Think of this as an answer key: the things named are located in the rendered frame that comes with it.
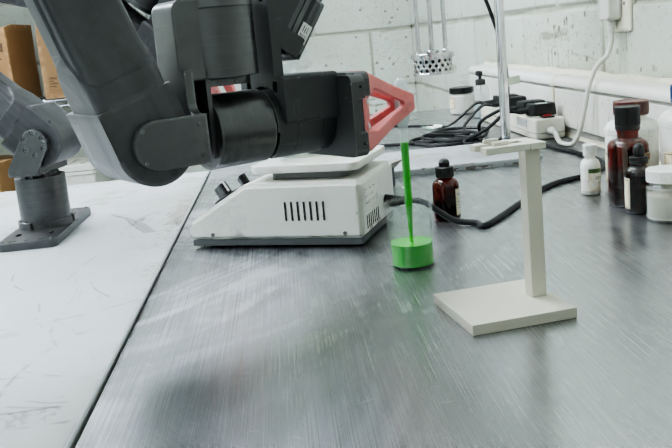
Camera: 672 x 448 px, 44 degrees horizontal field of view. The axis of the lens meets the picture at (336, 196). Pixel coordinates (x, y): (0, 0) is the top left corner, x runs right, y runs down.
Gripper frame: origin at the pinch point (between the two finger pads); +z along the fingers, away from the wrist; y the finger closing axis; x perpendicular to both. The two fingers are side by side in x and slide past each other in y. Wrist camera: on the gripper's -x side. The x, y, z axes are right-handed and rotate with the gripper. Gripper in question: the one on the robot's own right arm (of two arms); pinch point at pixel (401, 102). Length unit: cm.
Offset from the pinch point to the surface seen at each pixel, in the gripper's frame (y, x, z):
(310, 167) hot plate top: 13.1, 6.5, -1.7
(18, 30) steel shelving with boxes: 254, -19, 37
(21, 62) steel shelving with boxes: 253, -8, 36
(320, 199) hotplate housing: 12.1, 9.8, -1.5
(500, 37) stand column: 35, -4, 50
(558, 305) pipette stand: -18.9, 14.2, -2.5
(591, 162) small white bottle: 4.5, 10.8, 32.0
